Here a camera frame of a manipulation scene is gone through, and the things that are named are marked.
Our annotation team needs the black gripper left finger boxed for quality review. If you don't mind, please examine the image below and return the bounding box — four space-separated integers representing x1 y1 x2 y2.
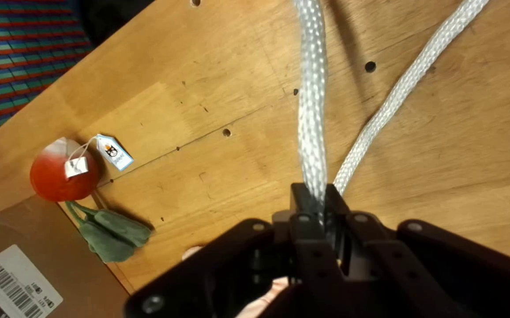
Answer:
123 183 349 318

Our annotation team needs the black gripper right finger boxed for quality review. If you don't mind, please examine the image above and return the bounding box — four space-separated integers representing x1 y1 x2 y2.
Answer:
324 185 510 318

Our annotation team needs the white braided rope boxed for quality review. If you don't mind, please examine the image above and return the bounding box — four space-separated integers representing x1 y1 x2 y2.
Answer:
293 0 490 208

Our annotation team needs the red plush radish toy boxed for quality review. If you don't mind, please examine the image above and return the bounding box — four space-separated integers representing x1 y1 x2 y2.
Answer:
30 137 151 262

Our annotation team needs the light pink printed shirt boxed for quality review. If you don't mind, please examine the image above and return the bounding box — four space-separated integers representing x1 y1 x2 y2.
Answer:
234 277 289 318

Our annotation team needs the cardboard box on table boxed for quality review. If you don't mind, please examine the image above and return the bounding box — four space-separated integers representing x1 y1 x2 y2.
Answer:
0 197 128 318

